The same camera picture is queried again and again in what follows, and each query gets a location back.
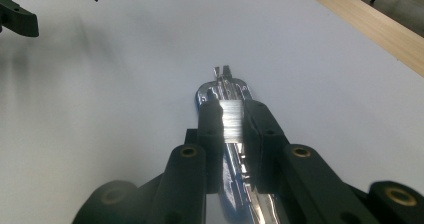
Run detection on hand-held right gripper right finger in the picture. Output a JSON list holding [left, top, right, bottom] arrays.
[[244, 99, 382, 224]]

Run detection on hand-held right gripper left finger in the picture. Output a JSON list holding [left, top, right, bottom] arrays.
[[149, 98, 225, 224]]

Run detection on silver staple strip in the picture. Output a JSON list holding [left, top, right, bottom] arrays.
[[219, 99, 246, 145]]

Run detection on blue stapler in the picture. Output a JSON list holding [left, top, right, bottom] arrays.
[[194, 64, 292, 224]]

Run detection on white table cover sheet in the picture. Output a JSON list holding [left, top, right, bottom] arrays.
[[0, 0, 424, 224]]

